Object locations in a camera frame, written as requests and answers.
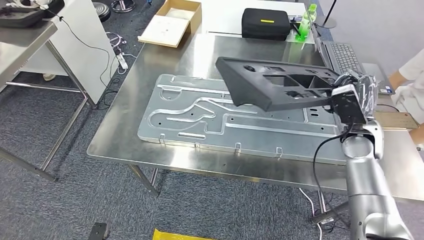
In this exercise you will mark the thin tan board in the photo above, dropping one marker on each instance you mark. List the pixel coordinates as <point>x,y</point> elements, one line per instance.
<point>397,121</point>

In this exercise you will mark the black moulded part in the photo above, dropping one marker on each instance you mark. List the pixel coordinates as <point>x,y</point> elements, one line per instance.
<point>20,18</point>

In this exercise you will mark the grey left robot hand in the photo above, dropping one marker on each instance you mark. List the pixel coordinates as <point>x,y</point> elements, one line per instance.
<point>98,232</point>

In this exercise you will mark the stamped sheet metal part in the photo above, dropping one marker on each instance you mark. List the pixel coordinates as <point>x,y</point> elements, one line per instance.
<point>198,132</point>

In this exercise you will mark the white power strip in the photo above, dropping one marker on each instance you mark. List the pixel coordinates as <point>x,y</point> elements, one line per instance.
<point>122,62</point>

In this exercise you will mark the grey laptop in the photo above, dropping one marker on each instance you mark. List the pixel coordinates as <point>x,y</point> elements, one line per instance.
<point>344,56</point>

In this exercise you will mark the green plastic bottle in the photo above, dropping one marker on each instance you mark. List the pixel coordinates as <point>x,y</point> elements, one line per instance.
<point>304,24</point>

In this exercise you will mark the steel table with legs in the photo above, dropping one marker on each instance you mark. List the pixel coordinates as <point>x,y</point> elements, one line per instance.
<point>20,43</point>

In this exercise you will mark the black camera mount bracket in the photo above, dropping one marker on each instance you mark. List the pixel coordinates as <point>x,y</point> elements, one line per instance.
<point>348,109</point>

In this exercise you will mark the yellow floor tape square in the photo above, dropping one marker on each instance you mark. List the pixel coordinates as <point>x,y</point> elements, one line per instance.
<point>172,236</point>

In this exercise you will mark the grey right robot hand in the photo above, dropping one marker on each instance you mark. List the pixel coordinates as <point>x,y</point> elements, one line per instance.
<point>367,92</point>

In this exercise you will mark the person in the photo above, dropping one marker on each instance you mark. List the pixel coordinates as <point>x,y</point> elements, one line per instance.
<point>414,69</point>

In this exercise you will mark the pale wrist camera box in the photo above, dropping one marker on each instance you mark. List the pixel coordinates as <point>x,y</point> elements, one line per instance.
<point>344,90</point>

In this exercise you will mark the white shoe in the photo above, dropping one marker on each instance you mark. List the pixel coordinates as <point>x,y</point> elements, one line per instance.
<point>49,77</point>

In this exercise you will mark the pale wooden tray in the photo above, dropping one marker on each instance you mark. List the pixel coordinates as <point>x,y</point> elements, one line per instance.
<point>180,13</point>

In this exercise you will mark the steel workbench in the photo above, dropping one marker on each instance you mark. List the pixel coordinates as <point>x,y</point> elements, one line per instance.
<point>132,116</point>

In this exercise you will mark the white table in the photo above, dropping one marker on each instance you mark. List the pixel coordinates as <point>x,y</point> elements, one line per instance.
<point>218,16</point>

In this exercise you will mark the black plastic panel part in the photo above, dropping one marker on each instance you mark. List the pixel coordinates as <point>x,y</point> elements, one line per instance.
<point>248,86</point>

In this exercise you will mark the white cabinet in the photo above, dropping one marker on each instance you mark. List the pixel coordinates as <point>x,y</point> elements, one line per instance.
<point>82,33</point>

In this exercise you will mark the black case with yellow label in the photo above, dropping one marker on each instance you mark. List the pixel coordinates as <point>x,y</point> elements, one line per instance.
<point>265,31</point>

